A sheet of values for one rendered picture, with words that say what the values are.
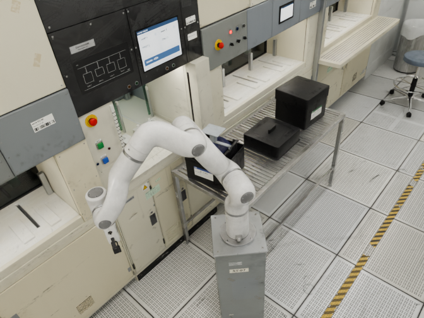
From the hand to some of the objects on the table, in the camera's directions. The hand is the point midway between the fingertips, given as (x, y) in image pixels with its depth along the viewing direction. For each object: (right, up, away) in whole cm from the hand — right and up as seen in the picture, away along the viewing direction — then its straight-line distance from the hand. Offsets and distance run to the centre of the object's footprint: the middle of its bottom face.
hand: (115, 243), depth 156 cm
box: (+111, +71, +116) cm, 175 cm away
